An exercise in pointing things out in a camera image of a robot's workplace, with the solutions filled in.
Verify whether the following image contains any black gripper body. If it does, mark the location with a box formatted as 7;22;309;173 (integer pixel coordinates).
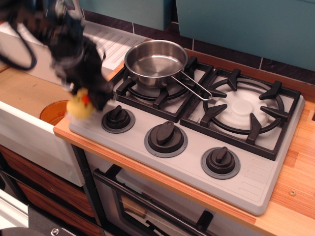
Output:
50;36;107;95

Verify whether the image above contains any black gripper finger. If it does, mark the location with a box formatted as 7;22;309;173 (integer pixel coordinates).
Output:
88;82;114;111

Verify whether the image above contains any yellow stuffed duck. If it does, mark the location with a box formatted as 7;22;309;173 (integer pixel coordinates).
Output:
66;88;95;119

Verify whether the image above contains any stainless steel pan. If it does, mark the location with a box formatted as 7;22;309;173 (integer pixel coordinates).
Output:
124;40;213;101

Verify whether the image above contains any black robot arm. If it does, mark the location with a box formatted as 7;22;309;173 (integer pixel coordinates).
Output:
0;0;113;111

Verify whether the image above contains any black left stove knob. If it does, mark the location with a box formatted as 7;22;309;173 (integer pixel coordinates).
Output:
101;105;135;134

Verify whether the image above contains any black stove knob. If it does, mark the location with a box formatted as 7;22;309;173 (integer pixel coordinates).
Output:
101;105;135;134
144;121;188;158
201;147;241;180

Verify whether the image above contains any black middle stove knob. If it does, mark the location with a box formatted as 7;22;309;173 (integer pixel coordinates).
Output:
144;121;188;158

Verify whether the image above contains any black right stove knob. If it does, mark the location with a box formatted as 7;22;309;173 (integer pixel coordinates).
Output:
201;147;241;180

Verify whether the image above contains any grey toy stove top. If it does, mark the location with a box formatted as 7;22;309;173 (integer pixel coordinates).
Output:
68;46;306;216

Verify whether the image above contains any orange plastic bowl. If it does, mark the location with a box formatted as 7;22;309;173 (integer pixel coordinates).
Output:
39;100;68;125

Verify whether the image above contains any black left burner grate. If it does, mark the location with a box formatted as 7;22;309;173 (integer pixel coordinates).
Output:
111;57;214;122

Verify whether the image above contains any black burner grate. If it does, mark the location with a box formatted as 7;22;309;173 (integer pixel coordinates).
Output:
111;57;214;122
180;68;305;161

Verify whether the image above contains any white toy sink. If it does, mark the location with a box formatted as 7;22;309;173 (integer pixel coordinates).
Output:
0;19;148;187

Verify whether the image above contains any wooden drawer front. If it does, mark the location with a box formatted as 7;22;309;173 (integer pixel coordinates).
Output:
0;147;104;236

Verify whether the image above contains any toy oven door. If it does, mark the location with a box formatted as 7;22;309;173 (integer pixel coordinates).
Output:
93;165;253;236

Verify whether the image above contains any black right burner grate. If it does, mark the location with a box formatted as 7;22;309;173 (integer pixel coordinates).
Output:
180;68;305;161

